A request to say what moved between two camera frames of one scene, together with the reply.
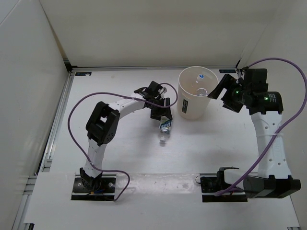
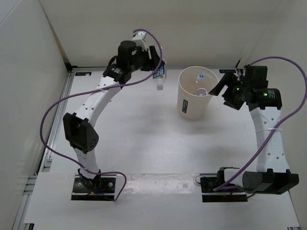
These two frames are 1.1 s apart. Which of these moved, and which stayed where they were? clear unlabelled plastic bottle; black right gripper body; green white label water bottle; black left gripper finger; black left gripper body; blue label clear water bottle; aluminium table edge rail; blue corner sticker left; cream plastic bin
Moved: green white label water bottle; black left gripper finger; black left gripper body
Stayed: blue label clear water bottle; black right gripper body; clear unlabelled plastic bottle; aluminium table edge rail; cream plastic bin; blue corner sticker left
